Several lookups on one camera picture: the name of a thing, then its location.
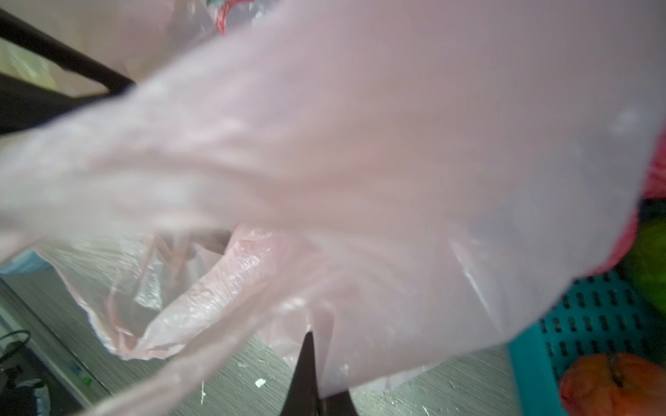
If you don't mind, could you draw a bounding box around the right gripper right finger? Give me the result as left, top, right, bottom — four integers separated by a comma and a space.
318, 391, 358, 416

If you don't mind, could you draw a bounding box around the green apple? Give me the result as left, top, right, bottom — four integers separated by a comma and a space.
624, 218, 665, 313

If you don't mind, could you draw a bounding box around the red cracked apple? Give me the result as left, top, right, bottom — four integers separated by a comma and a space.
558, 353, 665, 415

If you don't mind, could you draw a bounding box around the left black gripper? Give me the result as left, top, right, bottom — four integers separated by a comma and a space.
1, 10, 135, 135

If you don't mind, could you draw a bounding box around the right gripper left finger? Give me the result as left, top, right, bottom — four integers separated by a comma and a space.
280, 332, 319, 416

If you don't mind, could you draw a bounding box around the teal plastic basket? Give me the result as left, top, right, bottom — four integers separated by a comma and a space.
506, 197, 666, 416

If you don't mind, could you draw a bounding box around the small pink plastic bag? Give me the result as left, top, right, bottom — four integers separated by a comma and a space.
1, 1, 665, 415

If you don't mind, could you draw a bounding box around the large pink-red fruit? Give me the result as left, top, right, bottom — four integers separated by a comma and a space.
590, 131, 665, 276

